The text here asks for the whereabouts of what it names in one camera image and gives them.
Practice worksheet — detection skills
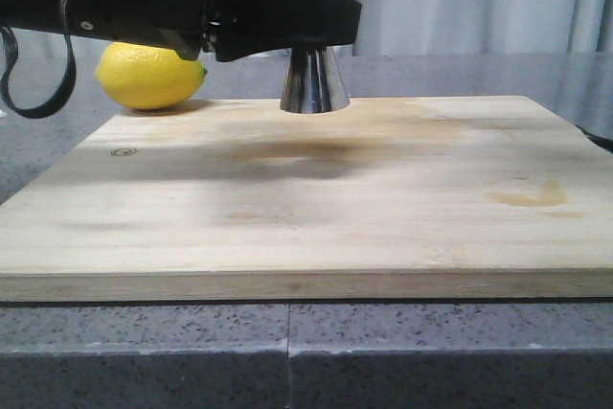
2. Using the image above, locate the yellow lemon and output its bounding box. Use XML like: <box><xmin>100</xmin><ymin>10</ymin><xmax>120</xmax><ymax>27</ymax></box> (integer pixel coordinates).
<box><xmin>95</xmin><ymin>42</ymin><xmax>207</xmax><ymax>110</ymax></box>

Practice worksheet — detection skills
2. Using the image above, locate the steel double jigger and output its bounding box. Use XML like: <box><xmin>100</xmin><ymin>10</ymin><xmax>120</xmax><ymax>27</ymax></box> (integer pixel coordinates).
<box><xmin>280</xmin><ymin>47</ymin><xmax>350</xmax><ymax>114</ymax></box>

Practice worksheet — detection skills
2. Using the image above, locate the black flat cable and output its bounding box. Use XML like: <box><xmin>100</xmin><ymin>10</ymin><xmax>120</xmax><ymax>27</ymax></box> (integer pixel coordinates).
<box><xmin>0</xmin><ymin>0</ymin><xmax>104</xmax><ymax>120</ymax></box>

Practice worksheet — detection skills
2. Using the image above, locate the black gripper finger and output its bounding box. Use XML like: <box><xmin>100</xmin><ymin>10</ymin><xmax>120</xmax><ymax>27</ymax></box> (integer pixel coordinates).
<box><xmin>214</xmin><ymin>0</ymin><xmax>361</xmax><ymax>62</ymax></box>

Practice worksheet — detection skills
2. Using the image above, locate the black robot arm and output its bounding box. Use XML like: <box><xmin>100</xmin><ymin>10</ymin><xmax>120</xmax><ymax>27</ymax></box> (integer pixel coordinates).
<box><xmin>1</xmin><ymin>0</ymin><xmax>361</xmax><ymax>62</ymax></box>

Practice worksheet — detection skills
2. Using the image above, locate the wooden cutting board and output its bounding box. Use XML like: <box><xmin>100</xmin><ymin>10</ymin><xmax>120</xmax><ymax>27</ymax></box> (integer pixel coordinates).
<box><xmin>1</xmin><ymin>96</ymin><xmax>612</xmax><ymax>302</ymax></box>

